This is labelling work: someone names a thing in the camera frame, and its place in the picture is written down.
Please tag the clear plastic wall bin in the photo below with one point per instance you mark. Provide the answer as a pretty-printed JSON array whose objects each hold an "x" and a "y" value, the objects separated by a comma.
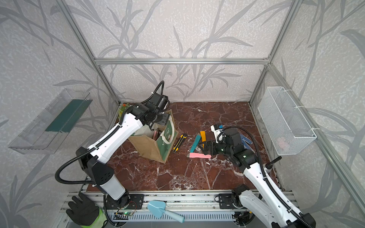
[{"x": 46, "y": 133}]

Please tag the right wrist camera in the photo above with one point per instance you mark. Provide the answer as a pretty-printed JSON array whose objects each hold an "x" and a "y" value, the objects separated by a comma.
[{"x": 217, "y": 129}]

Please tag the green Christmas jute pouch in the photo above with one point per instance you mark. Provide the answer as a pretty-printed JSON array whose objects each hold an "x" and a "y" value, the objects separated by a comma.
[{"x": 160, "y": 149}]

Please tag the orange utility knife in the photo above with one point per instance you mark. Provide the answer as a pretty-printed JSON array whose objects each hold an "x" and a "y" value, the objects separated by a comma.
[{"x": 203, "y": 136}]

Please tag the light blue garden trowel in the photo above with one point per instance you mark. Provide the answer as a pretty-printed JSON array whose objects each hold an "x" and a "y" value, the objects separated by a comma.
[{"x": 157, "y": 208}]

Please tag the blue dotted work glove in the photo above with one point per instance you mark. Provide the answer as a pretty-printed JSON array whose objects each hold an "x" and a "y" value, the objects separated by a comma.
[{"x": 246, "y": 142}]

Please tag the teal utility knife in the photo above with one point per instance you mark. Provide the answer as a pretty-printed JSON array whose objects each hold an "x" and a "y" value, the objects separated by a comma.
[{"x": 196, "y": 143}]

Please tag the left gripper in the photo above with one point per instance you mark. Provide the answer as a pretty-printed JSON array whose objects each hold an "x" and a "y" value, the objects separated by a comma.
[{"x": 165, "y": 118}]

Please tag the yellow black utility knife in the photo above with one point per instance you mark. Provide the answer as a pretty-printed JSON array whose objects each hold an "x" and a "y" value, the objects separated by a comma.
[{"x": 180, "y": 141}]

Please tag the black green rubber glove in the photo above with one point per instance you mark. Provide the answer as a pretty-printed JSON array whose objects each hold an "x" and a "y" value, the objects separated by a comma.
[{"x": 85, "y": 213}]

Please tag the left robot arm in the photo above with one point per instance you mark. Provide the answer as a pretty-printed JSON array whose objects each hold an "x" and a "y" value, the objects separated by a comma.
[{"x": 93, "y": 160}]

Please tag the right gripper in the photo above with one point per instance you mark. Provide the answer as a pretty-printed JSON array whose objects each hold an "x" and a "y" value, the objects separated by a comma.
[{"x": 213, "y": 144}]

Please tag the pink utility knife crosswise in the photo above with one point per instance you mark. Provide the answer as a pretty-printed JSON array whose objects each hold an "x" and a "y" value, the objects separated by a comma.
[{"x": 198, "y": 155}]

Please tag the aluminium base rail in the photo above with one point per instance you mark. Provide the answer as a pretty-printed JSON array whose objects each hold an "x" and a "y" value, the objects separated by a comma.
[{"x": 201, "y": 200}]

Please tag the white wire mesh basket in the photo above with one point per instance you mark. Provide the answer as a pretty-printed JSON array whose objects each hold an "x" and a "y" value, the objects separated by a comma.
[{"x": 288, "y": 129}]

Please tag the potted artificial flowers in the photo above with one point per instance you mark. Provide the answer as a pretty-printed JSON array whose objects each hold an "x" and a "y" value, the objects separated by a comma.
[{"x": 122, "y": 108}]

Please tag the pink utility knife grey tip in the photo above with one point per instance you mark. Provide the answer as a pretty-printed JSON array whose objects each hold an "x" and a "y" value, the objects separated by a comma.
[{"x": 156, "y": 135}]

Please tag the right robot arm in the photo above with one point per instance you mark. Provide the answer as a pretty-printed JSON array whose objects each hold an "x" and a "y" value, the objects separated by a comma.
[{"x": 271, "y": 207}]

